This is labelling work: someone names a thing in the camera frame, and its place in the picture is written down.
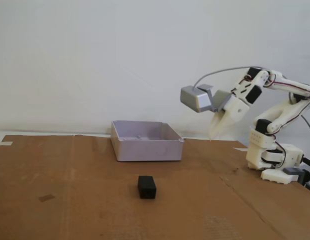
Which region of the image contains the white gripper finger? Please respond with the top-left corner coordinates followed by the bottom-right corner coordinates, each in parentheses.
top-left (209, 113), bottom-right (221, 141)
top-left (215, 111), bottom-right (235, 138)

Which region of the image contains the brown cardboard sheet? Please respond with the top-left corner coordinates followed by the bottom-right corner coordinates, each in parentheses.
top-left (0, 134), bottom-right (310, 240)

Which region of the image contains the light grey plastic box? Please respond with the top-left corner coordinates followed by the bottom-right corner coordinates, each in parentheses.
top-left (110, 120), bottom-right (185, 163)

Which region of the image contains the black block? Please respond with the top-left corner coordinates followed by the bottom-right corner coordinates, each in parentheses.
top-left (137, 175), bottom-right (158, 200)

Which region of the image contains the grey table clamp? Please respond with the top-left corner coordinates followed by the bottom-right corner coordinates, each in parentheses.
top-left (283, 167), bottom-right (310, 193)

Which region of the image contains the silver webcam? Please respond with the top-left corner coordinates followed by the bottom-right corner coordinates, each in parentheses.
top-left (180, 85), bottom-right (212, 114)

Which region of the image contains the brown tape patch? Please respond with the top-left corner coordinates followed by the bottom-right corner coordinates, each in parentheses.
top-left (37, 193), bottom-right (56, 202)

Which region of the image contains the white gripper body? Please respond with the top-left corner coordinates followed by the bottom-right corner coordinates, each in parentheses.
top-left (223, 96), bottom-right (251, 122)

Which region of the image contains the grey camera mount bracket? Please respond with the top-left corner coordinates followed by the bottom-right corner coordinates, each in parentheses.
top-left (196, 84), bottom-right (232, 114)

